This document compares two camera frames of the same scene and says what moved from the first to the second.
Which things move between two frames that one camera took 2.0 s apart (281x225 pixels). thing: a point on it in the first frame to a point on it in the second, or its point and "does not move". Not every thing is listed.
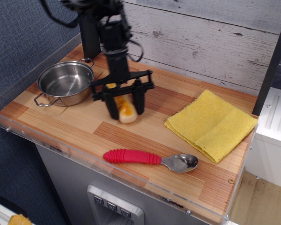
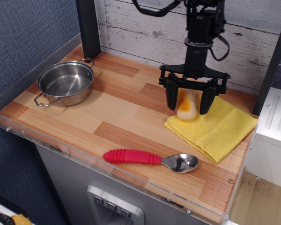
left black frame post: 91,34 does not move
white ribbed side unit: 268,157 does not move
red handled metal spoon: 181,163 does not move
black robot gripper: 121,80 to 195,73
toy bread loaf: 128,112 to 188,101
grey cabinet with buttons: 90,196 does not move
